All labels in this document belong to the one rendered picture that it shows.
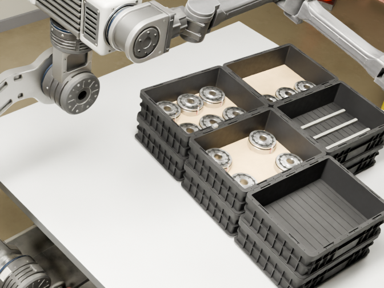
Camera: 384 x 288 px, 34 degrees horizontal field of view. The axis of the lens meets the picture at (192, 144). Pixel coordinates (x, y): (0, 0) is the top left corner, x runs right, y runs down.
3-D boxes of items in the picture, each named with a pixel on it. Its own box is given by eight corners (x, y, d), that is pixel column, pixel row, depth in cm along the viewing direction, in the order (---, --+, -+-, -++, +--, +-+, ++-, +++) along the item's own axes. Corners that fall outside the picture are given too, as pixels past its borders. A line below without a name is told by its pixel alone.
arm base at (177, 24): (143, 39, 172) (147, 0, 164) (164, 31, 177) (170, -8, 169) (164, 55, 168) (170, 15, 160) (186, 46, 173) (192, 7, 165)
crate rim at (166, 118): (186, 143, 217) (187, 138, 216) (137, 95, 233) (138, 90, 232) (269, 110, 239) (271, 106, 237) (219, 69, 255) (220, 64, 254)
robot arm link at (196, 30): (165, 25, 173) (170, 9, 169) (191, 15, 179) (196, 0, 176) (187, 45, 170) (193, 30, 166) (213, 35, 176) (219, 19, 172)
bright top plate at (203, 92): (212, 106, 244) (212, 104, 244) (194, 92, 249) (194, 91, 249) (230, 97, 250) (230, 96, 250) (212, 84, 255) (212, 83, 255)
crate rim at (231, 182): (242, 198, 201) (244, 193, 200) (186, 143, 217) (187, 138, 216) (326, 158, 223) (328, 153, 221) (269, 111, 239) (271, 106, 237)
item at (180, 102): (186, 113, 238) (186, 112, 238) (172, 98, 244) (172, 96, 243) (208, 107, 243) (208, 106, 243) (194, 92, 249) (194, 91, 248)
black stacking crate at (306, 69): (263, 130, 245) (270, 106, 238) (215, 88, 261) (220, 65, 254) (331, 102, 267) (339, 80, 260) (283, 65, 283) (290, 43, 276)
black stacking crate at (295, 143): (236, 218, 207) (244, 194, 200) (182, 163, 223) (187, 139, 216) (318, 178, 229) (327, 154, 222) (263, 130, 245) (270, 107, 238)
